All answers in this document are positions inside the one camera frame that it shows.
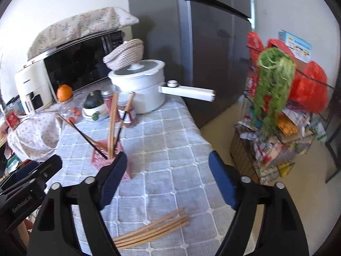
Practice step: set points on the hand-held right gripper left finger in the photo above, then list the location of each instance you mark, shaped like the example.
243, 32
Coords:
114, 178

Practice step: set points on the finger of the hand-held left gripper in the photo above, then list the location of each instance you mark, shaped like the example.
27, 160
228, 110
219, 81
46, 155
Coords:
46, 170

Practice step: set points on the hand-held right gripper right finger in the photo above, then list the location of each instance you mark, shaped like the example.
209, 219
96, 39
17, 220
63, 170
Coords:
222, 181

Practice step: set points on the pink perforated utensil holder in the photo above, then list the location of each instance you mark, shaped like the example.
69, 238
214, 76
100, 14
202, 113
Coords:
102, 162

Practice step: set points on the black chopstick with gold band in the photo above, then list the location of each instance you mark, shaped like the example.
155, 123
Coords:
121, 129
85, 138

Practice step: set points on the wooden chopstick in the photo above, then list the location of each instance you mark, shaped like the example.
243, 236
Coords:
130, 101
112, 122
66, 122

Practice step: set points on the pile of wooden chopsticks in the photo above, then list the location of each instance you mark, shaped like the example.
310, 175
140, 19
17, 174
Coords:
151, 230

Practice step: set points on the floral cloth cover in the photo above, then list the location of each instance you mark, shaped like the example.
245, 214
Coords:
32, 136

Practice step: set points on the small tangerine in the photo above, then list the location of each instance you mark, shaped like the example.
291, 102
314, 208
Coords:
71, 120
76, 112

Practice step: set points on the grey checked tablecloth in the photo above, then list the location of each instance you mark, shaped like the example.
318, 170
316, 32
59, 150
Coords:
170, 152

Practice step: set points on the clear container with red label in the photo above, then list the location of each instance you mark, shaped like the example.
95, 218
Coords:
12, 120

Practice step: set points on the supplement jar with grey lid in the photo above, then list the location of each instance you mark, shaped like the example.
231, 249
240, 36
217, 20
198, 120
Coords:
130, 117

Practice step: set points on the clear glass jar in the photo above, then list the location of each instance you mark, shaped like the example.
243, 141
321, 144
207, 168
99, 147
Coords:
66, 109

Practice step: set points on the white bowl with green knob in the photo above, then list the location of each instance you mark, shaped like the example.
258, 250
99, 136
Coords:
92, 114

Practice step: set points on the jar of red goji berries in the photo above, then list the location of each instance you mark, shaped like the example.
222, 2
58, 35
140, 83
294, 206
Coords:
106, 104

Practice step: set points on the orange fruit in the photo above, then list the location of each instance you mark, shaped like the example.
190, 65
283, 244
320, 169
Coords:
64, 93

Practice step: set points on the green kabocha squash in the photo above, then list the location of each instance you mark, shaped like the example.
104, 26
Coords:
93, 100

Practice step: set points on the white air fryer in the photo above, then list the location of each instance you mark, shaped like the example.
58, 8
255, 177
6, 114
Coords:
29, 85

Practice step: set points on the white electric cooking pot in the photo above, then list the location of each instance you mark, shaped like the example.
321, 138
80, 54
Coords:
143, 85

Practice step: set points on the green hanging plant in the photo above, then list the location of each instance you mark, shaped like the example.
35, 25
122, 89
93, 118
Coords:
271, 85

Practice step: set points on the black microwave oven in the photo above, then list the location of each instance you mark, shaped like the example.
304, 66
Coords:
80, 61

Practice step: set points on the red plastic bag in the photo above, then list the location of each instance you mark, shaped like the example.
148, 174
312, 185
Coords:
310, 88
253, 45

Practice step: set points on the grey refrigerator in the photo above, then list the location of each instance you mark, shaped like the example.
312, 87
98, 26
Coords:
202, 45

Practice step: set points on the floral cushion cover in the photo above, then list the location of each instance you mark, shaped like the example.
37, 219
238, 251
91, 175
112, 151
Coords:
80, 25

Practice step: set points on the blue printed poster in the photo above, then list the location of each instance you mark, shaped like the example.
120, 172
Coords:
295, 44

